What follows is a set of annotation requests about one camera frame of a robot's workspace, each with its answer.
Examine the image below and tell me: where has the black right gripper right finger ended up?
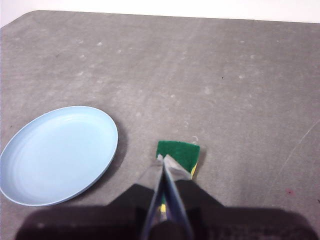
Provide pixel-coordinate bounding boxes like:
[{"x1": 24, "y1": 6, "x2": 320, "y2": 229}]
[{"x1": 163, "y1": 153, "x2": 319, "y2": 240}]

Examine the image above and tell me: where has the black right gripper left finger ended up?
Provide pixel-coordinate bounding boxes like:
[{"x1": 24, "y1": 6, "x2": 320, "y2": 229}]
[{"x1": 14, "y1": 154, "x2": 165, "y2": 240}]

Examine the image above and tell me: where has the light blue round plate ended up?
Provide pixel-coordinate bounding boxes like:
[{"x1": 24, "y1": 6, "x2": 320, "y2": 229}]
[{"x1": 0, "y1": 105, "x2": 119, "y2": 207}]

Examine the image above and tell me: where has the green and yellow sponge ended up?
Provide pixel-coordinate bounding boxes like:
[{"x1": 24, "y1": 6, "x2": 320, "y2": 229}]
[{"x1": 156, "y1": 140, "x2": 201, "y2": 213}]

